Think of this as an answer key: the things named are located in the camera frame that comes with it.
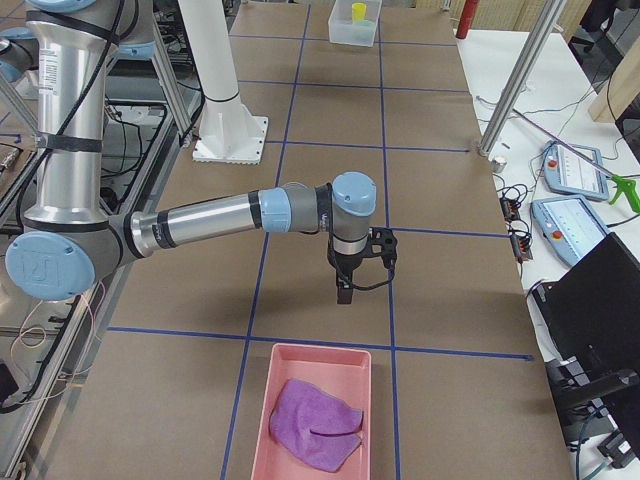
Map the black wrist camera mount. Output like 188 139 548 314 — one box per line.
367 227 398 270

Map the aluminium frame post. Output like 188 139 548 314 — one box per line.
478 0 566 157

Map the pale green bowl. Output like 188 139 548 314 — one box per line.
352 19 376 28

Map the green handled reacher grabber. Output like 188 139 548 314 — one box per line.
512 108 640 214

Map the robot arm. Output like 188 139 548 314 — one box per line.
5 1 378 304

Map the pink plastic bin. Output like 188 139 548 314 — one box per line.
251 343 372 479

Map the purple microfiber cloth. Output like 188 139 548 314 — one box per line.
269 379 364 473

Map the left teach pendant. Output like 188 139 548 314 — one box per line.
543 141 609 201

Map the red fire extinguisher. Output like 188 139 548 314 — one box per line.
456 0 479 40

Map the yellow plastic cup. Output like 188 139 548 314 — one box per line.
351 2 367 23

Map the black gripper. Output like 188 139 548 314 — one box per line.
327 242 366 305

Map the right teach pendant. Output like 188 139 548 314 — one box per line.
530 194 610 267

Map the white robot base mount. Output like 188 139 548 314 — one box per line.
181 1 269 164

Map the teach pendant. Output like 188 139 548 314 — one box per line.
530 194 610 267
543 141 609 201

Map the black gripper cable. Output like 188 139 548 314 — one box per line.
341 259 398 291

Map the clear plastic bin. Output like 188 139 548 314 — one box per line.
328 0 382 47

